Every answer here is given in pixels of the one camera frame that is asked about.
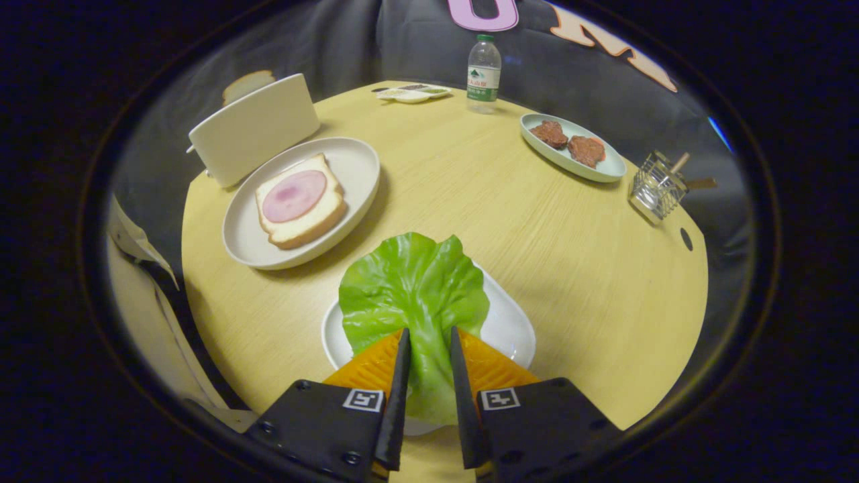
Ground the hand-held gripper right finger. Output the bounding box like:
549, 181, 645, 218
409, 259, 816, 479
448, 326, 621, 483

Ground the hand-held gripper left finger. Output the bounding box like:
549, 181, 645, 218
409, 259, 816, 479
245, 327, 411, 483

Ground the green lettuce leaf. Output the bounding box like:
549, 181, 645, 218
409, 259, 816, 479
338, 232, 491, 427

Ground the toasted bread slice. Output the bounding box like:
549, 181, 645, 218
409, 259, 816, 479
222, 70, 276, 107

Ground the white irregular glossy plate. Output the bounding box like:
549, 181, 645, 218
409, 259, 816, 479
321, 262, 537, 437

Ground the white bread slice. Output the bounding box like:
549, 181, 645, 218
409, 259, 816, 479
255, 153, 348, 250

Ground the pink ham slice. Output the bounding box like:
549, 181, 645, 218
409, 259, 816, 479
262, 170, 327, 223

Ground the round white plate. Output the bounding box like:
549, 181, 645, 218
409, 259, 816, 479
222, 137, 381, 271

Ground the light blue oval plate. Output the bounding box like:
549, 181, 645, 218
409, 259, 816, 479
520, 113, 627, 184

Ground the reddish brown meat piece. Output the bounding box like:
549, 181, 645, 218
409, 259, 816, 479
568, 136, 607, 169

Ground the dark brown meat piece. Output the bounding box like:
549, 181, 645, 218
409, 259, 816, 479
530, 120, 570, 150

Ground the white divided bean dish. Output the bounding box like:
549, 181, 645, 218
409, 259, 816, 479
376, 83, 452, 105

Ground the white toaster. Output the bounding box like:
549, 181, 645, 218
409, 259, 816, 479
187, 73, 321, 189

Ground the clear plastic water bottle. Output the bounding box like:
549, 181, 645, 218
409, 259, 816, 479
466, 34, 502, 115

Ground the black backdrop cloth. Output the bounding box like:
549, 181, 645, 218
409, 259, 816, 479
111, 0, 756, 282

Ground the cream furniture frame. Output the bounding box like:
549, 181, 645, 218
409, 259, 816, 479
107, 195, 259, 433

